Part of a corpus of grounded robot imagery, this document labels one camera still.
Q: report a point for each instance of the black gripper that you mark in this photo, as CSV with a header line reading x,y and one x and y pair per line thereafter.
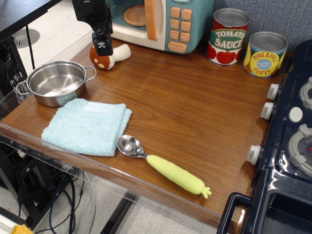
x,y
97,14

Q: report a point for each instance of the toy microwave teal cream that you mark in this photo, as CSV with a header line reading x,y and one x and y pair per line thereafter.
x,y
175,26

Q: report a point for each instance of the clear acrylic table guard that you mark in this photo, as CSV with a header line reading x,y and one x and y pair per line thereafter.
x,y
163,200

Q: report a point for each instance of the light blue folded cloth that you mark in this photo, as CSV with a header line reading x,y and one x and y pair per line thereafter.
x,y
87,127

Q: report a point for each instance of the spoon with yellow handle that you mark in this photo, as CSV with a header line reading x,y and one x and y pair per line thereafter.
x,y
131,147

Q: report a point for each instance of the dark blue toy stove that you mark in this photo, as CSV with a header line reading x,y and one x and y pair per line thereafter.
x,y
281,200

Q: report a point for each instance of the black side desk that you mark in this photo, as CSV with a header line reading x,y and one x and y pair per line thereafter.
x,y
15,15

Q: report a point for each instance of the pineapple slices can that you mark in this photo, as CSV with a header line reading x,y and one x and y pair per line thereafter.
x,y
265,53

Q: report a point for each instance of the small steel pot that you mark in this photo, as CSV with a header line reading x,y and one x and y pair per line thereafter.
x,y
56,83

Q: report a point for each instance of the tomato sauce can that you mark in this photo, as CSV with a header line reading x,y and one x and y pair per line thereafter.
x,y
227,35

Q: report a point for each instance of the plush brown mushroom toy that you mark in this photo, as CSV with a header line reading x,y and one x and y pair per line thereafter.
x,y
120,53

